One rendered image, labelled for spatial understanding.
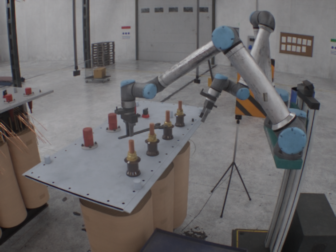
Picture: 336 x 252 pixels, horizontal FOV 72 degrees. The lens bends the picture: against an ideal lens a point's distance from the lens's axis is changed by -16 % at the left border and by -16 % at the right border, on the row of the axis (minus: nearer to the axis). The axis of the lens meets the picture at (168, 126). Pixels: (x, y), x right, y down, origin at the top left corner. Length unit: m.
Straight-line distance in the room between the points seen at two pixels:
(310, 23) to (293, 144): 13.77
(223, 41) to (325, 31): 13.91
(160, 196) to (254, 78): 1.21
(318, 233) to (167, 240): 1.11
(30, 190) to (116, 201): 2.04
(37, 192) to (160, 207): 1.66
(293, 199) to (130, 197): 1.13
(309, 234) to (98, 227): 1.50
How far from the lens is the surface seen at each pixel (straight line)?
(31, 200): 3.36
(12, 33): 11.21
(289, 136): 1.35
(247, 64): 1.32
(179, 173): 2.49
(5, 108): 2.63
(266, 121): 2.04
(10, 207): 3.11
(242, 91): 1.84
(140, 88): 1.58
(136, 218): 1.75
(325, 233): 2.15
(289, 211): 2.02
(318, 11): 15.11
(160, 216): 2.25
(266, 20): 1.90
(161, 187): 2.08
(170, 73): 1.62
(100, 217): 1.80
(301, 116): 1.53
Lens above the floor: 2.17
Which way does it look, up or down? 21 degrees down
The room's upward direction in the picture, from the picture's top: straight up
